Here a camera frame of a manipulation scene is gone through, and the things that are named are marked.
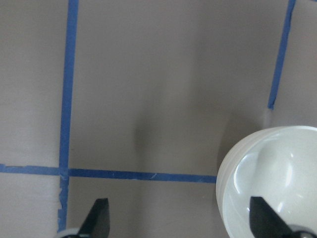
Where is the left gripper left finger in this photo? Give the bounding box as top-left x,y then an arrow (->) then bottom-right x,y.
77,198 -> 110,238

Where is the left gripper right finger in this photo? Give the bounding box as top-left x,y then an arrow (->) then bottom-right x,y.
249,196 -> 293,238

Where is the white bowl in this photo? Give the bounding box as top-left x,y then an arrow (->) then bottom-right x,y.
216,126 -> 317,238

